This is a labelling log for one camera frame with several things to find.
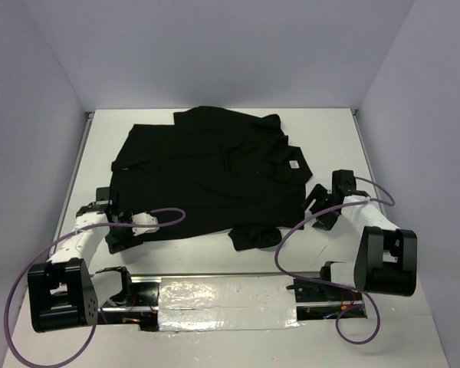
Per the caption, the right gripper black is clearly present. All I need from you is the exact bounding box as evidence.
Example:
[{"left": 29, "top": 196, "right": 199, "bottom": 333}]
[{"left": 297, "top": 183, "right": 340, "bottom": 232}]

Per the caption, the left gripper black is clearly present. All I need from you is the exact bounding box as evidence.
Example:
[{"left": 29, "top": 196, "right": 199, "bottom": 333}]
[{"left": 104, "top": 207, "right": 143, "bottom": 255}]

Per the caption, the black long sleeve shirt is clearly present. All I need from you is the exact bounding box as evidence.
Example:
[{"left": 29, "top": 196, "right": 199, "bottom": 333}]
[{"left": 110, "top": 107, "right": 313, "bottom": 251}]

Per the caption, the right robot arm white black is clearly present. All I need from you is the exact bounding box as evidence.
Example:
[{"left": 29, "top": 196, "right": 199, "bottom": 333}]
[{"left": 301, "top": 169, "right": 417, "bottom": 297}]

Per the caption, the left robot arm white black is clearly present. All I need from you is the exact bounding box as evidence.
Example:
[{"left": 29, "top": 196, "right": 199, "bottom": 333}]
[{"left": 28, "top": 187, "right": 135, "bottom": 333}]

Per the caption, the silver foil sheet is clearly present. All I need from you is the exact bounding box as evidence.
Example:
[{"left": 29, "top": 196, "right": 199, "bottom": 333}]
[{"left": 158, "top": 275, "right": 299, "bottom": 332}]

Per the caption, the white foam board front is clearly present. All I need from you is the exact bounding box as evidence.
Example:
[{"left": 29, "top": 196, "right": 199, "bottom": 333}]
[{"left": 12, "top": 289, "right": 449, "bottom": 367}]

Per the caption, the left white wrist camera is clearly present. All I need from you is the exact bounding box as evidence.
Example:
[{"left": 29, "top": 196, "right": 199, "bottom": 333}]
[{"left": 131, "top": 212, "right": 159, "bottom": 236}]

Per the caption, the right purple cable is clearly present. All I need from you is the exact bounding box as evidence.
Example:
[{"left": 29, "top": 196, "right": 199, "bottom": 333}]
[{"left": 274, "top": 176, "right": 396, "bottom": 344}]

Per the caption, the purple cable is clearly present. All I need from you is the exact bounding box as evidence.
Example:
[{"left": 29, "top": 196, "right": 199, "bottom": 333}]
[
  {"left": 2, "top": 207, "right": 188, "bottom": 367},
  {"left": 274, "top": 176, "right": 396, "bottom": 344}
]

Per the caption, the aluminium rail right edge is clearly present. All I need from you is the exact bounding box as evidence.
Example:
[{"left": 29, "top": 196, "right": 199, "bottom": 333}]
[{"left": 350, "top": 108, "right": 403, "bottom": 269}]

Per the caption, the aluminium rail edge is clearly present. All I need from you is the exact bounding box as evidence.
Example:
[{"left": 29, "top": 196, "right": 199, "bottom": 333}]
[
  {"left": 52, "top": 111, "right": 95, "bottom": 241},
  {"left": 350, "top": 108, "right": 403, "bottom": 269}
]

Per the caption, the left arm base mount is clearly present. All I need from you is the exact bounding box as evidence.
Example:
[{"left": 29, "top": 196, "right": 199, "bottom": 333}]
[{"left": 91, "top": 267, "right": 160, "bottom": 331}]

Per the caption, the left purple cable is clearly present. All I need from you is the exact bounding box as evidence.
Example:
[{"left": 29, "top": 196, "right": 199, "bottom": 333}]
[{"left": 2, "top": 207, "right": 188, "bottom": 367}]

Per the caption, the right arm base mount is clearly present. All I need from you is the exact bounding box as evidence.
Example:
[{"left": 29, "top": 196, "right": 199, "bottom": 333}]
[{"left": 286, "top": 278, "right": 363, "bottom": 307}]

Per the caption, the aluminium rail left edge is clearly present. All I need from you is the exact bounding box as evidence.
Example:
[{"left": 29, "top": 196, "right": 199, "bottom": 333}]
[{"left": 52, "top": 111, "right": 95, "bottom": 241}]

